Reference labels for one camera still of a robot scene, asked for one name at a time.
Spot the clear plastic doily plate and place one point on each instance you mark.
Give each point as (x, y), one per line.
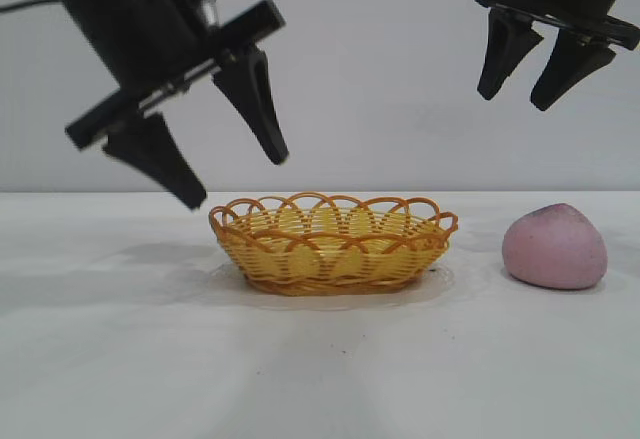
(435, 284)

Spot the yellow woven plastic basket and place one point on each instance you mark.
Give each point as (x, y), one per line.
(330, 264)

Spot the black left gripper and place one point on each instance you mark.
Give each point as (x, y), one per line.
(130, 39)

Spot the pink peach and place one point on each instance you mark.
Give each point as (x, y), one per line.
(555, 251)

